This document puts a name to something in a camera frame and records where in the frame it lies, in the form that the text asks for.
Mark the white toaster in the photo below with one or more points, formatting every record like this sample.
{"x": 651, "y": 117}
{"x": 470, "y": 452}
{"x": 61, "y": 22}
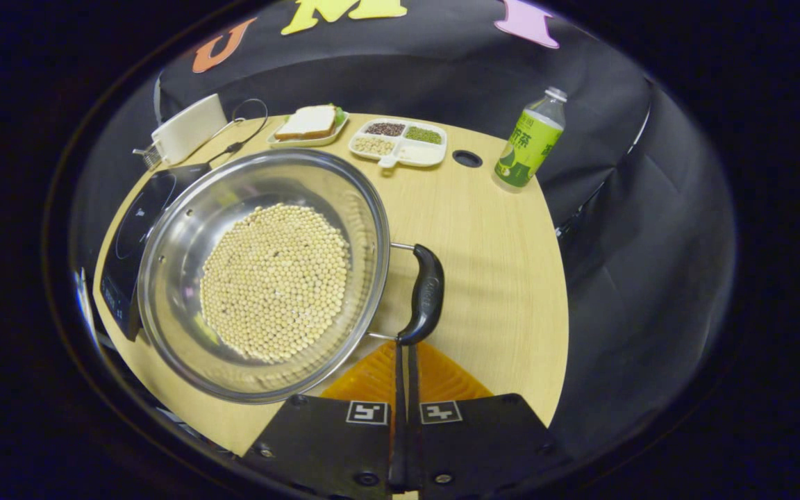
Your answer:
{"x": 188, "y": 128}

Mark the green drink bottle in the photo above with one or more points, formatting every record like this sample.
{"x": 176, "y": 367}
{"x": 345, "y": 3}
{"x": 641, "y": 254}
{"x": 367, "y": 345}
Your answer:
{"x": 528, "y": 142}

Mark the pile of soybeans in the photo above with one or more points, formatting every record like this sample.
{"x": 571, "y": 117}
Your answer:
{"x": 275, "y": 278}

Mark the white divided grain tray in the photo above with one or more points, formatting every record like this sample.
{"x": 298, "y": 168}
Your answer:
{"x": 421, "y": 154}

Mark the stainless steel pot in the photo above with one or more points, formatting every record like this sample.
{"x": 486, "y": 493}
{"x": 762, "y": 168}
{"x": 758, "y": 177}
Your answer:
{"x": 178, "y": 278}

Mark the white rectangular plate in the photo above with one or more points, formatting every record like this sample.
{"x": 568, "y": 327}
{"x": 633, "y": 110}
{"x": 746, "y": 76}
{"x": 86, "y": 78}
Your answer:
{"x": 303, "y": 142}

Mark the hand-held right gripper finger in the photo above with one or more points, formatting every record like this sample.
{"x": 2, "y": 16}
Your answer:
{"x": 414, "y": 417}
{"x": 400, "y": 417}

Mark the sandwich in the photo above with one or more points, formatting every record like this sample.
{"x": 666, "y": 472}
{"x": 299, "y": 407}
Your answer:
{"x": 306, "y": 121}

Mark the black induction cooktop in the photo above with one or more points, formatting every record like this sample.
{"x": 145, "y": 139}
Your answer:
{"x": 129, "y": 243}

